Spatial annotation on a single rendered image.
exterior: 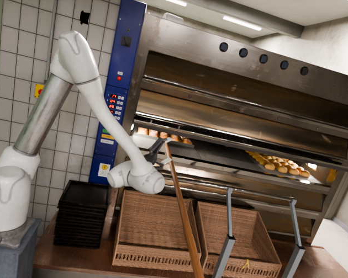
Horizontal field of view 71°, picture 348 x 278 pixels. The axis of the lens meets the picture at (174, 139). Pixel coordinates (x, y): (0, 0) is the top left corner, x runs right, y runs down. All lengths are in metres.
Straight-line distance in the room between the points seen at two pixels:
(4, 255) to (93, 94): 0.70
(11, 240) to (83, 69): 0.71
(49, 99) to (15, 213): 0.47
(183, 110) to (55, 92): 0.94
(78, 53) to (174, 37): 0.91
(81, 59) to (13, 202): 0.59
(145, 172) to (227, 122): 1.02
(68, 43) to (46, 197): 1.38
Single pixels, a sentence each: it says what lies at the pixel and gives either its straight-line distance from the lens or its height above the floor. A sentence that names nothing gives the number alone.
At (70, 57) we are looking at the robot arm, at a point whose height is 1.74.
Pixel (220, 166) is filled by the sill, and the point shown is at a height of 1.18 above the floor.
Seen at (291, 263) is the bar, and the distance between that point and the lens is 1.90.
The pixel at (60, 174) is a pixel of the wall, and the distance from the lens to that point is 2.01.
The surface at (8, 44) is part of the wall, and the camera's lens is 1.94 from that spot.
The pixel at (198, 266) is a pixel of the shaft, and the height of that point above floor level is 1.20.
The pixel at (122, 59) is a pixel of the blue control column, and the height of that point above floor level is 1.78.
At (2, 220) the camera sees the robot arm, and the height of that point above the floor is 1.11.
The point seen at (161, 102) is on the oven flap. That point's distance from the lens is 1.78.
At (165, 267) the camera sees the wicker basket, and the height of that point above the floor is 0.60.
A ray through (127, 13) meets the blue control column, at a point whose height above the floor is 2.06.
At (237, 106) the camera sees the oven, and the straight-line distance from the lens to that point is 1.90.
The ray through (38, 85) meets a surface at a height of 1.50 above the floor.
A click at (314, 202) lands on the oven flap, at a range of 2.57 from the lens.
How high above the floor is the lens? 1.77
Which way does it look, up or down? 14 degrees down
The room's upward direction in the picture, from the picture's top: 15 degrees clockwise
